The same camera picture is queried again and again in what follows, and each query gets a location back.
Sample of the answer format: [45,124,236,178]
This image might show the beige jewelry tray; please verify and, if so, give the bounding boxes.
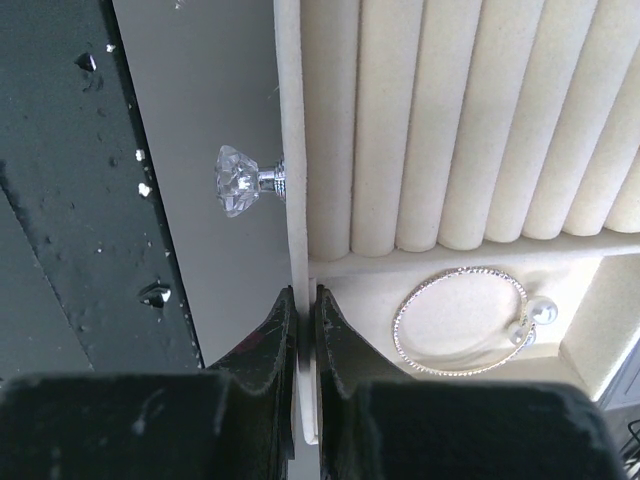
[213,0,640,446]

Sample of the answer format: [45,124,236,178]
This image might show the silver pearl bracelet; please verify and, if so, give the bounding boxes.
[393,265,559,377]

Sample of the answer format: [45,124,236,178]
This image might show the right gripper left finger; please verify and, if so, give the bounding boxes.
[1,288,298,479]

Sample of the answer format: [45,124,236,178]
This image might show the black wire dish rack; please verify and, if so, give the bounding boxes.
[620,419,639,478]

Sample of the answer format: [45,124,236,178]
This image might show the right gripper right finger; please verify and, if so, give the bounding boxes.
[313,287,625,479]

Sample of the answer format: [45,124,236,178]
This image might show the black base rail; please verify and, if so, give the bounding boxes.
[1,1,203,373]

